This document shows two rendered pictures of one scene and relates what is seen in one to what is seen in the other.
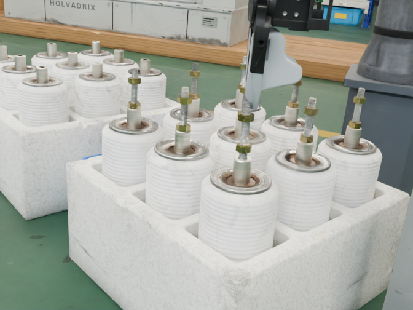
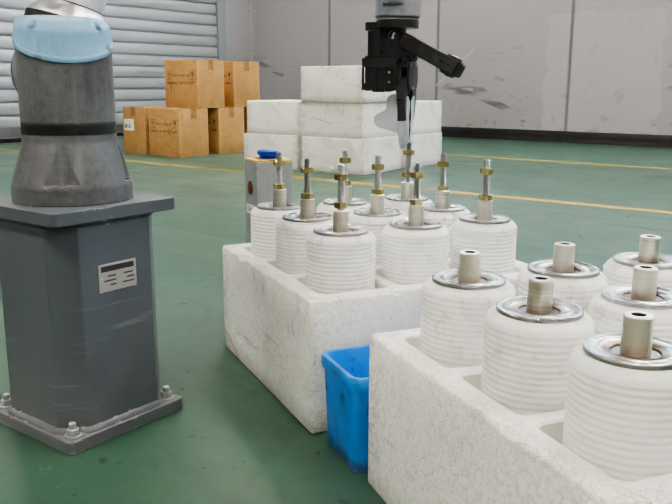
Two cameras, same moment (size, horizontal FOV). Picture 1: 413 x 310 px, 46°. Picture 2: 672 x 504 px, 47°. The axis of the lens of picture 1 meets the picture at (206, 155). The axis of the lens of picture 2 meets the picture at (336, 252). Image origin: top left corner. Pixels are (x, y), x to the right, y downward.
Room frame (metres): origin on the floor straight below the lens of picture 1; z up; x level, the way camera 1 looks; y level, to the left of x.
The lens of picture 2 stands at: (1.87, 0.27, 0.45)
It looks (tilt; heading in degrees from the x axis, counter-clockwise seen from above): 12 degrees down; 199
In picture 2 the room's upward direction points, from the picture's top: straight up
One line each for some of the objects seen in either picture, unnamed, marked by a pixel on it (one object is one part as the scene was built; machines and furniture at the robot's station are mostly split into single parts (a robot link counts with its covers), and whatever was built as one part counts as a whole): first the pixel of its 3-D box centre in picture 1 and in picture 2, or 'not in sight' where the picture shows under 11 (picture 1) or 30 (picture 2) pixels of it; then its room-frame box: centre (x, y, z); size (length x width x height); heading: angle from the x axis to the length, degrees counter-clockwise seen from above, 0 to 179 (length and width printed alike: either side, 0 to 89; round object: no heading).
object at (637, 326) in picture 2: (96, 48); (636, 335); (1.27, 0.31, 0.26); 0.02 x 0.02 x 0.03
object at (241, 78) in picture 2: not in sight; (231, 83); (-3.06, -2.14, 0.45); 0.30 x 0.24 x 0.30; 69
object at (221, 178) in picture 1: (240, 180); (406, 198); (0.55, -0.04, 0.25); 0.08 x 0.08 x 0.01
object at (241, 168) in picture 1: (241, 170); (407, 191); (0.55, -0.04, 0.26); 0.02 x 0.02 x 0.03
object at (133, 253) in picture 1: (232, 227); (375, 312); (0.71, -0.05, 0.09); 0.39 x 0.39 x 0.18; 43
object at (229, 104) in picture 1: (240, 106); (340, 231); (0.88, -0.06, 0.25); 0.08 x 0.08 x 0.01
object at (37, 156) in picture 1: (74, 132); (628, 455); (1.11, 0.32, 0.09); 0.39 x 0.39 x 0.18; 41
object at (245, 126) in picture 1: (244, 133); (408, 164); (0.55, -0.04, 0.31); 0.01 x 0.01 x 0.08
